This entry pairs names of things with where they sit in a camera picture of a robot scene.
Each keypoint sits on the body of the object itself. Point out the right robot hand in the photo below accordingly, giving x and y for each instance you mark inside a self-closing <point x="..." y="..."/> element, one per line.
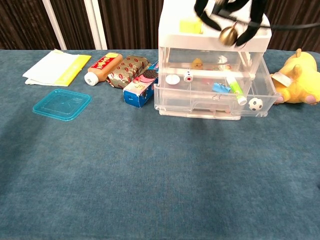
<point x="257" y="15"/>

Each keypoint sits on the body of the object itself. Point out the clear plastic drawer unit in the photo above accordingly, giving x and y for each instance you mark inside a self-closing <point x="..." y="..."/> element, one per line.
<point x="190" y="42"/>

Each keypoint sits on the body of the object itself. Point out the clear plastic drawer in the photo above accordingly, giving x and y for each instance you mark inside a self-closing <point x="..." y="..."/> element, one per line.
<point x="175" y="100"/>

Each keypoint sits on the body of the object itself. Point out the yellow sticky note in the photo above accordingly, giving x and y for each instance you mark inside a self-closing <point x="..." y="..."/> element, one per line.
<point x="190" y="27"/>

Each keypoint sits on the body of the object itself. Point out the green glue stick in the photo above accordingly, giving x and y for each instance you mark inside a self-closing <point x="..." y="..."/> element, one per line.
<point x="236" y="88"/>

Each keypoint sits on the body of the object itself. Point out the yellow plush toy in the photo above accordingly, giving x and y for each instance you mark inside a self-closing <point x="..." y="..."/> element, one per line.
<point x="300" y="82"/>

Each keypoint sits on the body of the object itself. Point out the blue binder clip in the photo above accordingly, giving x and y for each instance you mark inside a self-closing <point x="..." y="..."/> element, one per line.
<point x="221" y="88"/>

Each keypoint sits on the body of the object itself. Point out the small soccer ball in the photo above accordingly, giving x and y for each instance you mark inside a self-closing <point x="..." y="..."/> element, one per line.
<point x="256" y="104"/>

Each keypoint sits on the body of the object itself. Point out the white dice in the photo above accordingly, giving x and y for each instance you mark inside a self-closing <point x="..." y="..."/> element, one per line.
<point x="188" y="76"/>

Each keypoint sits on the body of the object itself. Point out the white round cap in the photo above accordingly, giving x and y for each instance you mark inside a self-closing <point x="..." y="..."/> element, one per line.
<point x="172" y="79"/>

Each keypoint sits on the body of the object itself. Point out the gold red-patterned snack packet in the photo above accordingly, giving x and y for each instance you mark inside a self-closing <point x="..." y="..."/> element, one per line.
<point x="127" y="68"/>

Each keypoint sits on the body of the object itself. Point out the blue pink cookie box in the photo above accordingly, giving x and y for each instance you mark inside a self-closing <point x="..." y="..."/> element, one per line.
<point x="138" y="91"/>

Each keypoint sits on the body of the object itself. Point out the brown drink bottle red label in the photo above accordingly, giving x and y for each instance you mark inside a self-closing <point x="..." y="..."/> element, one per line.
<point x="105" y="66"/>

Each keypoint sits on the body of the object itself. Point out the blue table cloth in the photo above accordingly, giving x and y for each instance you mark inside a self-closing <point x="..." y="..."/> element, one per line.
<point x="150" y="175"/>

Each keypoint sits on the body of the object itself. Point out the white and yellow paper booklet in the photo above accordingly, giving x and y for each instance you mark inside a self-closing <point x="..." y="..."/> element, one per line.
<point x="50" y="67"/>

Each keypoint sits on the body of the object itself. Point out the teal plastic lid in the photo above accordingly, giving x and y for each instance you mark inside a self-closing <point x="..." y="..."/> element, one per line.
<point x="62" y="105"/>

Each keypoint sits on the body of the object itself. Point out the wide white frame post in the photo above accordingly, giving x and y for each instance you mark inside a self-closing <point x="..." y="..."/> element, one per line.
<point x="96" y="25"/>

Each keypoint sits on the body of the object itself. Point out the thin white frame post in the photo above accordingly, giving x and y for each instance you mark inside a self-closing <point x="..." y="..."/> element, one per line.
<point x="53" y="25"/>

